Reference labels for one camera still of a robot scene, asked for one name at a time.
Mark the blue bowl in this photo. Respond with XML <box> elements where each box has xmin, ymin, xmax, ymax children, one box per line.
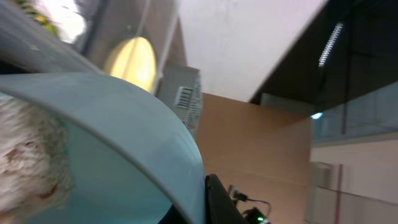
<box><xmin>1</xmin><ymin>73</ymin><xmax>205</xmax><ymax>224</ymax></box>

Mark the yellow plate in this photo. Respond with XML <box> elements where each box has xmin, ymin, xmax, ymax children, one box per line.
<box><xmin>103</xmin><ymin>37</ymin><xmax>156</xmax><ymax>93</ymax></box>

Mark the green snack wrapper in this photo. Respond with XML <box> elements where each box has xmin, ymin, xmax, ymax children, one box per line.
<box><xmin>13</xmin><ymin>0</ymin><xmax>60</xmax><ymax>39</ymax></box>

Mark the grey dishwasher rack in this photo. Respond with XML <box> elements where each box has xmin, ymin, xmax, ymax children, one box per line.
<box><xmin>156</xmin><ymin>64</ymin><xmax>203</xmax><ymax>137</ymax></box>

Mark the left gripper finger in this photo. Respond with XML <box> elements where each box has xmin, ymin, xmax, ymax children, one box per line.
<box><xmin>205</xmin><ymin>174</ymin><xmax>247</xmax><ymax>224</ymax></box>

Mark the rice food waste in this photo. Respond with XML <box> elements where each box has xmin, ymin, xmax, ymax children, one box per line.
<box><xmin>1</xmin><ymin>94</ymin><xmax>73</xmax><ymax>223</ymax></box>

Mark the clear plastic bin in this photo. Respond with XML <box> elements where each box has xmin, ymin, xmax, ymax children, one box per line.
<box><xmin>1</xmin><ymin>1</ymin><xmax>101</xmax><ymax>73</ymax></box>

